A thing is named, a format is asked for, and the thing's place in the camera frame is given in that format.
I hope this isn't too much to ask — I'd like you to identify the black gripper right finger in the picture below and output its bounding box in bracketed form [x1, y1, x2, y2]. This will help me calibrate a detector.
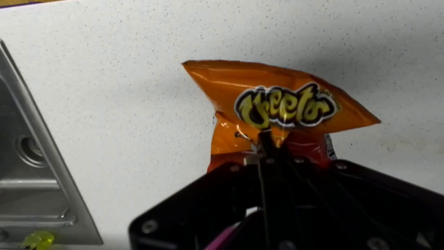
[269, 133, 444, 250]

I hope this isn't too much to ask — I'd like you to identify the orange Cheetos snack bag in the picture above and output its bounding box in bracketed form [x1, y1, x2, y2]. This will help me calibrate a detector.
[182, 58, 382, 173]

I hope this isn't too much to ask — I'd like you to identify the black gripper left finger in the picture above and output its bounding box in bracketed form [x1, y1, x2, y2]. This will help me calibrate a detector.
[129, 130, 272, 250]

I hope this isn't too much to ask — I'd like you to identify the stainless steel double sink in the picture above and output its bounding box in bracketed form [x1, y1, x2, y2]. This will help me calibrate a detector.
[0, 40, 104, 247]

